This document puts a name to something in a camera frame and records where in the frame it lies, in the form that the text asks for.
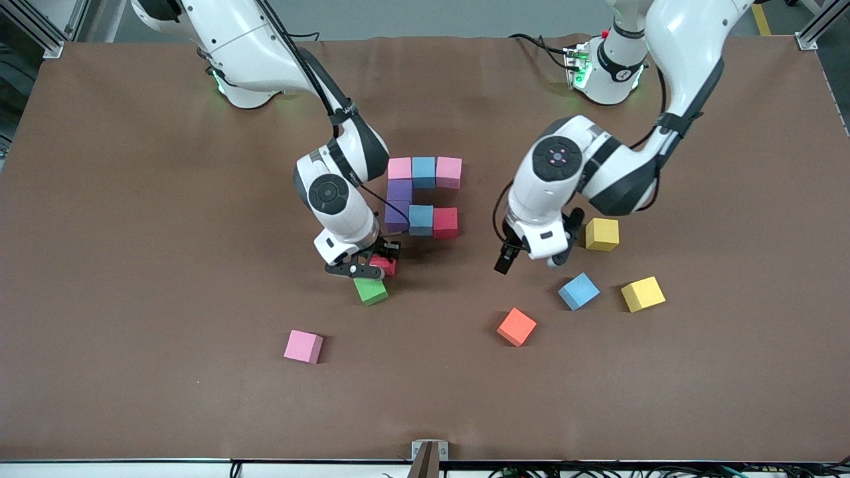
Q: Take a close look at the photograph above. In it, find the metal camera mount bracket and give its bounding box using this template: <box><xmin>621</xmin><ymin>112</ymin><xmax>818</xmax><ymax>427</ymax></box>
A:
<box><xmin>408</xmin><ymin>439</ymin><xmax>450</xmax><ymax>478</ymax></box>

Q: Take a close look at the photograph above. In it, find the base connector box green light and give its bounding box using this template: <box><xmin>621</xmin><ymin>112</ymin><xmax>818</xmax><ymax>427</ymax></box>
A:
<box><xmin>563</xmin><ymin>41</ymin><xmax>593</xmax><ymax>91</ymax></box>

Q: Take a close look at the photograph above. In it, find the black base cable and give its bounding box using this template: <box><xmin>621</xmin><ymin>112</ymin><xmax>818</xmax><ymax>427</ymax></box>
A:
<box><xmin>508</xmin><ymin>32</ymin><xmax>573</xmax><ymax>70</ymax></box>

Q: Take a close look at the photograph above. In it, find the orange foam cube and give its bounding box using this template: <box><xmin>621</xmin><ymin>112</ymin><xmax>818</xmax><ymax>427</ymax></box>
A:
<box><xmin>496</xmin><ymin>307</ymin><xmax>538</xmax><ymax>348</ymax></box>

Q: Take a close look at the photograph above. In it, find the crimson foam cube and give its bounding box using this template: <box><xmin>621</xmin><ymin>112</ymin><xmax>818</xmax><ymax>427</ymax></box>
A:
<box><xmin>433</xmin><ymin>207</ymin><xmax>460</xmax><ymax>240</ymax></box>

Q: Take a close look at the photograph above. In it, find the green foam cube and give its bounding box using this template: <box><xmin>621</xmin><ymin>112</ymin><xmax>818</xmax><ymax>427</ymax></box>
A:
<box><xmin>353</xmin><ymin>278</ymin><xmax>390</xmax><ymax>306</ymax></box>

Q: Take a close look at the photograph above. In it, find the blue foam cube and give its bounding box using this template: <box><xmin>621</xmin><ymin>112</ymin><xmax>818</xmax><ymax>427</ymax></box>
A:
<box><xmin>408</xmin><ymin>204</ymin><xmax>435</xmax><ymax>238</ymax></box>
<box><xmin>412</xmin><ymin>157</ymin><xmax>437</xmax><ymax>190</ymax></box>
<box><xmin>557</xmin><ymin>272</ymin><xmax>600</xmax><ymax>311</ymax></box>

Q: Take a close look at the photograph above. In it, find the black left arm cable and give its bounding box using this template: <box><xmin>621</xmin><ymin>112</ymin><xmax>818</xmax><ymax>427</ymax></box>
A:
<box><xmin>491</xmin><ymin>63</ymin><xmax>668</xmax><ymax>250</ymax></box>

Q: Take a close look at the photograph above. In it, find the yellow foam cube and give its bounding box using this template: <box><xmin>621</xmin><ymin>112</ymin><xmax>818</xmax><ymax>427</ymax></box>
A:
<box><xmin>620</xmin><ymin>276</ymin><xmax>667</xmax><ymax>314</ymax></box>
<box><xmin>585</xmin><ymin>217</ymin><xmax>620</xmax><ymax>252</ymax></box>

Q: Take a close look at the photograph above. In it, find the brown table mat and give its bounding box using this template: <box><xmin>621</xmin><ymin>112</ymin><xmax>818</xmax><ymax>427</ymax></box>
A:
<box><xmin>0</xmin><ymin>33</ymin><xmax>850</xmax><ymax>463</ymax></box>

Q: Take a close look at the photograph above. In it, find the aluminium frame post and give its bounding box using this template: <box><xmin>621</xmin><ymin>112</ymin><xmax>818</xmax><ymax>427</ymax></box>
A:
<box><xmin>0</xmin><ymin>0</ymin><xmax>90</xmax><ymax>59</ymax></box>
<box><xmin>794</xmin><ymin>0</ymin><xmax>850</xmax><ymax>51</ymax></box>

